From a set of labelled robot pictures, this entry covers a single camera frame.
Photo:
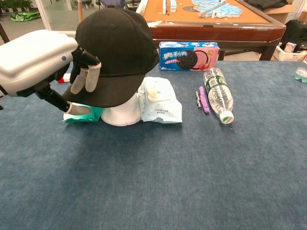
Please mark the blue felt table mat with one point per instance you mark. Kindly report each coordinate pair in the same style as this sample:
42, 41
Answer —
153, 167

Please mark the brown mahjong table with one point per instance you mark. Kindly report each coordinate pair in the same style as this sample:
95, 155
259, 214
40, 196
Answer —
216, 30

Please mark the blue mahjong tile pile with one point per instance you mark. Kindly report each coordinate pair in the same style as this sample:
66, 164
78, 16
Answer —
223, 8

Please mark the small beaded hair clip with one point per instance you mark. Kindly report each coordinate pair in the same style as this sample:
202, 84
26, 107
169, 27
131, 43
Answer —
198, 100

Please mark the white foam mannequin head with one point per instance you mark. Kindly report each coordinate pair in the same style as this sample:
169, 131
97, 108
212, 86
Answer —
120, 115

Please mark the black baseball cap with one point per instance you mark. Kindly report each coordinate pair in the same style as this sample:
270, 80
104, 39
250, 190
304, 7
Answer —
120, 48

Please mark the light blue wet wipes pack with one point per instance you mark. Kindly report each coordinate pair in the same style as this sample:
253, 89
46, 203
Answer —
160, 105

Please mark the blue Oreo cookie box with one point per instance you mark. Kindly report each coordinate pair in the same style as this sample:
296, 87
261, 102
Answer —
187, 57

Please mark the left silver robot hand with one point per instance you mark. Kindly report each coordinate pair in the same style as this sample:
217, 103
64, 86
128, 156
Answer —
31, 62

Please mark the white plastic basket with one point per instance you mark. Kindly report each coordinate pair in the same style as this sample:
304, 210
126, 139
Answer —
287, 56

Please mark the green wet wipes pack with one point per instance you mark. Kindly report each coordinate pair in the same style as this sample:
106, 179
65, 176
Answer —
94, 116

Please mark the red and white small box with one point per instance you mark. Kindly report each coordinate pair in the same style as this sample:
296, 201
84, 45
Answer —
63, 79

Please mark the clear bottle green label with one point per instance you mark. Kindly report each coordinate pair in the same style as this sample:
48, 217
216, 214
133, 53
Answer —
218, 95

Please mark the green bag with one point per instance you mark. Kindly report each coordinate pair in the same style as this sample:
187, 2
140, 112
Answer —
24, 16

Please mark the black cloth bundle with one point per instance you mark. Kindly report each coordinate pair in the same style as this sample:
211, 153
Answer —
266, 3

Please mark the black bag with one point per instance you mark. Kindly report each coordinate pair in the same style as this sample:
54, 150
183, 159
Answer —
296, 31

